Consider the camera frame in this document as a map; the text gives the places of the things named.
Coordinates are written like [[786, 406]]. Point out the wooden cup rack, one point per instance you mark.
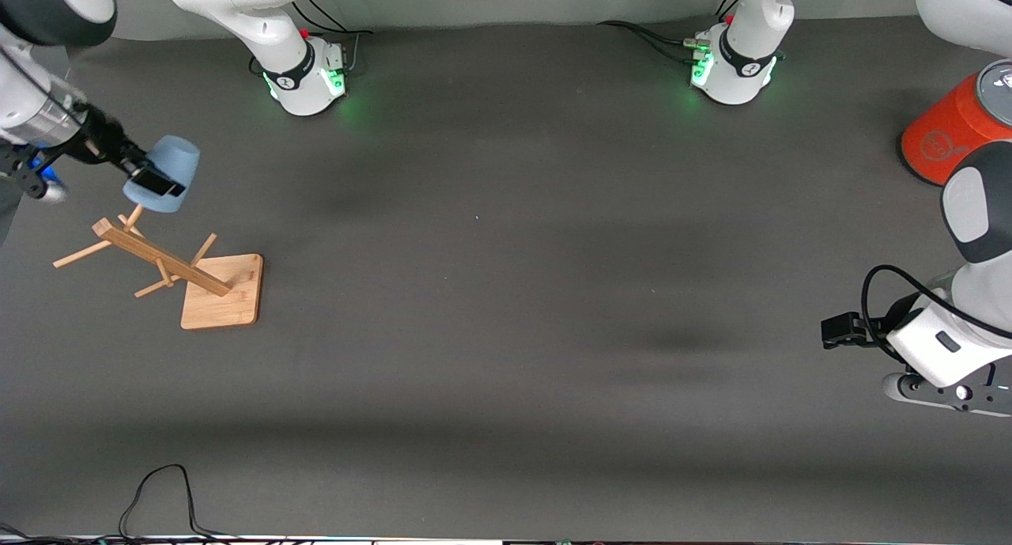
[[225, 300]]

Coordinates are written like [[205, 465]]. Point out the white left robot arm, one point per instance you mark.
[[743, 62]]

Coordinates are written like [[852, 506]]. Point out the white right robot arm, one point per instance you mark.
[[261, 23]]

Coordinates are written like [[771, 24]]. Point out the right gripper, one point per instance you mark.
[[105, 141]]

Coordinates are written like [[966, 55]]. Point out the orange cylindrical can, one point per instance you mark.
[[949, 134]]

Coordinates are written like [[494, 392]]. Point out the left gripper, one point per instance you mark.
[[843, 328]]

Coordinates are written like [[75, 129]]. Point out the light blue cup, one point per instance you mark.
[[175, 160]]

